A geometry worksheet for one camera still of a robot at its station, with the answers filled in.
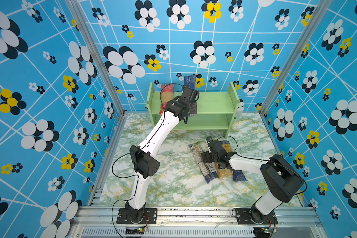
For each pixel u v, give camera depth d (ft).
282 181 1.49
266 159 1.67
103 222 2.40
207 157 2.75
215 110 2.77
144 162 1.63
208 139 2.74
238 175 2.77
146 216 2.37
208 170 2.84
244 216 2.38
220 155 2.36
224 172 2.80
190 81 2.77
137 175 1.83
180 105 1.91
